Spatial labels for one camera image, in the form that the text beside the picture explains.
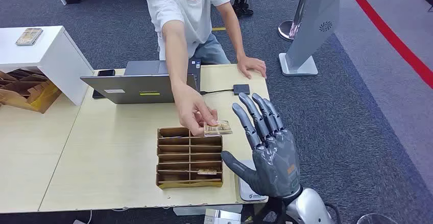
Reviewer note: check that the person's right hand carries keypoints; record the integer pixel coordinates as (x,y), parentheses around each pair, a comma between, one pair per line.
(191,109)

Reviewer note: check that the stack of printed cards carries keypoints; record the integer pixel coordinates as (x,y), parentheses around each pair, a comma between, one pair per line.
(29,36)

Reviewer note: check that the white open drawer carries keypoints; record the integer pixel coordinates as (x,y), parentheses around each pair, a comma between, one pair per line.
(189,210)

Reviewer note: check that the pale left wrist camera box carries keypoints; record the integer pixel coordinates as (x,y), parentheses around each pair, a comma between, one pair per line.
(220,217)

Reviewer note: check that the person's right forearm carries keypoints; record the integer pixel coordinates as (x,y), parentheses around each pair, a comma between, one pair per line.
(177,60)

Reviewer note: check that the chrome stanchion post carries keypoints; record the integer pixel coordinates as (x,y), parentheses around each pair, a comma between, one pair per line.
(285,30)

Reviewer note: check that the white side table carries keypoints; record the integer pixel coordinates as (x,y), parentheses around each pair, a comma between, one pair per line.
(61,56)

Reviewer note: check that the person's left hand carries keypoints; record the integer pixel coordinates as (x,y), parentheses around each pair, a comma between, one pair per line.
(252,64)

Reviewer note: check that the black smartphone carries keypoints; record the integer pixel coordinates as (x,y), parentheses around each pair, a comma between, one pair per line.
(106,72)

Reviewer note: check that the person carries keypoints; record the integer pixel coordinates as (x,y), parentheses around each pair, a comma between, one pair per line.
(182,9)

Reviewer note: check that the grey kiosk stand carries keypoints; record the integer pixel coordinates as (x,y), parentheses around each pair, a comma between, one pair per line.
(314,23)

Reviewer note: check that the person's left forearm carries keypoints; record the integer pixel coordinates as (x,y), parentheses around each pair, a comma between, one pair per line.
(236,36)

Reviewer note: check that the white card reader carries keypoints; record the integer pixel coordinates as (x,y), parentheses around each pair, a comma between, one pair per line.
(245,190)

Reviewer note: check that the grey laptop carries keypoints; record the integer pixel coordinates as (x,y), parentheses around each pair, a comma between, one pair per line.
(142,89)

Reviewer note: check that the clear plastic dome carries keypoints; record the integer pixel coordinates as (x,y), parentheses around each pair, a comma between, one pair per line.
(375,219)

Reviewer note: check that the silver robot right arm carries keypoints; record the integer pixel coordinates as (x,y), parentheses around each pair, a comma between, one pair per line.
(308,209)

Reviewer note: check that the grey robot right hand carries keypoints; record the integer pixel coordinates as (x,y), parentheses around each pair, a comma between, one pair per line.
(275,168)

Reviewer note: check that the brown slotted cardboard box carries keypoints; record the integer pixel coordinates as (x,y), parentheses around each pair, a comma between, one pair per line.
(30,94)

